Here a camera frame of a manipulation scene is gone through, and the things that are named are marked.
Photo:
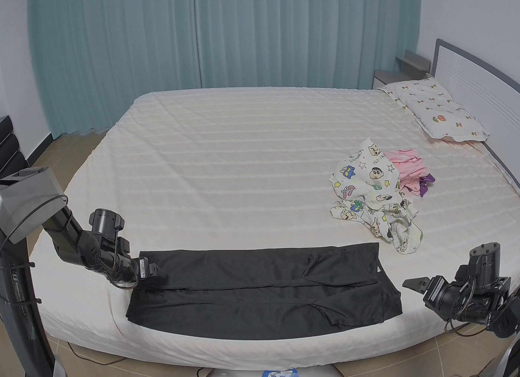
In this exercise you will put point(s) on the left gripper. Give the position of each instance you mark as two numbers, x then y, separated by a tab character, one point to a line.
130	270

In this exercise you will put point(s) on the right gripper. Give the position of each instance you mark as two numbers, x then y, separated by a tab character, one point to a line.
445	298

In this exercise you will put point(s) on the black T-shirt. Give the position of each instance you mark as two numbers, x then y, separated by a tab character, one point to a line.
252	294

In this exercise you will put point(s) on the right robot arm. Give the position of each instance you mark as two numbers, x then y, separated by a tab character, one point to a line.
487	269

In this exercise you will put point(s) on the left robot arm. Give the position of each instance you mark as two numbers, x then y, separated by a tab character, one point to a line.
69	241

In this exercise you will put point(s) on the bed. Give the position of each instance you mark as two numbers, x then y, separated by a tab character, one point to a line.
227	156

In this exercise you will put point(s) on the purple garment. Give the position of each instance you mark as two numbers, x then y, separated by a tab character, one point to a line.
426	182

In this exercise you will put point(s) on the white printed pyjama top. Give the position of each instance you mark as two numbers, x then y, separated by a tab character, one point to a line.
365	188

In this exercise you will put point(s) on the pink garment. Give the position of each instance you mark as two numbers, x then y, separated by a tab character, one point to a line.
406	164

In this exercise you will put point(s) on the white printed pillow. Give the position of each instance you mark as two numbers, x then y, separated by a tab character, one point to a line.
434	111

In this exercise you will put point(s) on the black chest of drawers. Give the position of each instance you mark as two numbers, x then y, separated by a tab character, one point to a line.
10	143

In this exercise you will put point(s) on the grey bedside table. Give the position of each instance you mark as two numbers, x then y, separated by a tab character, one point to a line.
392	74

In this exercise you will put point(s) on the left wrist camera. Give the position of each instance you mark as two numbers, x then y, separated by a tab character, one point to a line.
123	246

